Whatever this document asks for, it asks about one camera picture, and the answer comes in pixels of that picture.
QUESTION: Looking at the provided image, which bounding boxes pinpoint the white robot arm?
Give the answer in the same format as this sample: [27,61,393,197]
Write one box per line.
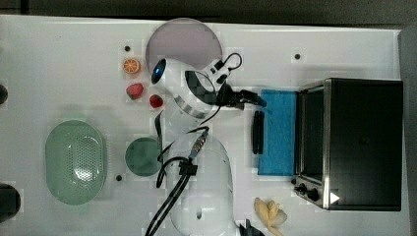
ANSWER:
[146,58,267,236]

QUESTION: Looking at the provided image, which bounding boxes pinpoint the orange slice toy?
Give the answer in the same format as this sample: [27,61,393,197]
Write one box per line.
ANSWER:
[123,58,142,74]

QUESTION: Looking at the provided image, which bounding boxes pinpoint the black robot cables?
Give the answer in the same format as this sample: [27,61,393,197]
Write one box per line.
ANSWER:
[144,52,244,236]

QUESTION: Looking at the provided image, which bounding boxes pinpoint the black toaster oven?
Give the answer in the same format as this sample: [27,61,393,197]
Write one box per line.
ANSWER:
[292,78,403,211]

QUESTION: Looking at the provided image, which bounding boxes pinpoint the round grey plate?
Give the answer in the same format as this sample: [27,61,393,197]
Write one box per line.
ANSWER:
[146,18,222,71]

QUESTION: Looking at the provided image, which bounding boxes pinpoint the black cylinder upper base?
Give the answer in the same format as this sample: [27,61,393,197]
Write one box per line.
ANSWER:
[0,85,8,104]

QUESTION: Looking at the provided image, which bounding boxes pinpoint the peeled banana toy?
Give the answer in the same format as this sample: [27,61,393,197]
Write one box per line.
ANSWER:
[254,198,287,236]

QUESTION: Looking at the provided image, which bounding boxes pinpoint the blue oven door flap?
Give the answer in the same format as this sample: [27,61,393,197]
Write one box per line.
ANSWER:
[258,89,296,176]

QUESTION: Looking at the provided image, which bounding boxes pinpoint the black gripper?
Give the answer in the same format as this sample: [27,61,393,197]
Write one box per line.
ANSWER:
[216,84,267,108]

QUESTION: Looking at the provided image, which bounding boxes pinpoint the pink green peach toy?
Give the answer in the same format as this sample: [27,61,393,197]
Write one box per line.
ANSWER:
[126,83,144,100]

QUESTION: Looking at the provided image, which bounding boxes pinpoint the red strawberry toy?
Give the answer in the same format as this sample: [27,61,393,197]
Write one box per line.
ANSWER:
[149,94,163,108]

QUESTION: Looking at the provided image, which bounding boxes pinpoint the teal green cup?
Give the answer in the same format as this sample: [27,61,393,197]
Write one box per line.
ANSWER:
[125,138,161,177]

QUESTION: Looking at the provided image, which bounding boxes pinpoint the green colander basket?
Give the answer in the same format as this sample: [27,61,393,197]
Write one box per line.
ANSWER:
[45,120,107,206]

